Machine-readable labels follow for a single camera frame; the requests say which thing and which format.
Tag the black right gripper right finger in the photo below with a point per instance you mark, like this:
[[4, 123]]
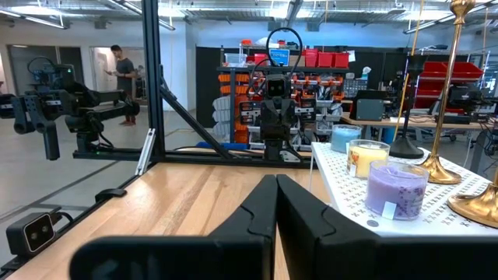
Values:
[[307, 233]]

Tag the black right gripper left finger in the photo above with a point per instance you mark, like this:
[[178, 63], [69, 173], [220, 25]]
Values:
[[249, 225]]

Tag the blue candle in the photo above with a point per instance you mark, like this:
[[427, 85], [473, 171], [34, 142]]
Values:
[[342, 140]]

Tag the yellow candle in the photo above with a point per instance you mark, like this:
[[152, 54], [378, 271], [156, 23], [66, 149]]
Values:
[[365, 159]]

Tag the purple candle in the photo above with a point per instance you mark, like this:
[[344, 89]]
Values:
[[393, 190]]

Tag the black candlestick holder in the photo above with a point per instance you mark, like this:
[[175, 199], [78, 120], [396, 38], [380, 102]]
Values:
[[404, 149]]

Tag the gold candlestick holder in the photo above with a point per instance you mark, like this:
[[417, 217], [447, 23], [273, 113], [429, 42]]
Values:
[[478, 206], [437, 171]]

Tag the neighbouring rig black robot arm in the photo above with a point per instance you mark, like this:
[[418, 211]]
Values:
[[78, 101]]

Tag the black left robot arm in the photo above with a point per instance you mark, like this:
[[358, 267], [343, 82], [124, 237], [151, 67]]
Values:
[[282, 151]]

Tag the parts shelving with bins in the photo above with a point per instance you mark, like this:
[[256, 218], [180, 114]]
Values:
[[233, 89]]

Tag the white perforated metal shelf riser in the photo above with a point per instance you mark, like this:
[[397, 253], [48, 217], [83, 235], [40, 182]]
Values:
[[350, 194]]

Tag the blue bar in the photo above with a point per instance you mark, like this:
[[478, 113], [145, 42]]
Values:
[[221, 145]]

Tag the blue printed sign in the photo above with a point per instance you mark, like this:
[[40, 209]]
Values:
[[279, 57]]

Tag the clear plastic bin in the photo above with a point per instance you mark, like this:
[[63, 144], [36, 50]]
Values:
[[235, 59]]

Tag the red storage bins row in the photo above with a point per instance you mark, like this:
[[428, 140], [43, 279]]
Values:
[[327, 59]]

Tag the black partition panel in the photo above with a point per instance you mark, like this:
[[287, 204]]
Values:
[[206, 85]]

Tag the grey equipment box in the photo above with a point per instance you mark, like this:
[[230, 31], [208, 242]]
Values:
[[369, 109]]

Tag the wooden workbench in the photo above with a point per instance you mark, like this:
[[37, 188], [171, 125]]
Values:
[[416, 123]]

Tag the black table edge clamp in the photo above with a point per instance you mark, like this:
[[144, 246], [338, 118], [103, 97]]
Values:
[[111, 193]]

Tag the person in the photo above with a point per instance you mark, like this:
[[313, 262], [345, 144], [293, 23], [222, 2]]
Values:
[[124, 74]]

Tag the red bin rack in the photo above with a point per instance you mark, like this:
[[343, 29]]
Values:
[[467, 70]]

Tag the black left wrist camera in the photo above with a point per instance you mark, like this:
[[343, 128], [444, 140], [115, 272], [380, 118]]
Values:
[[277, 87]]

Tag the silver frame bracket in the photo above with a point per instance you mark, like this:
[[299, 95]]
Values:
[[146, 151]]

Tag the black aluminium table frame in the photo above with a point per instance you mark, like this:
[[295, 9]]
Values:
[[153, 78]]

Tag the black table-level camera box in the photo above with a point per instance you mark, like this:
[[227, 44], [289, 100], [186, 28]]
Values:
[[23, 237]]

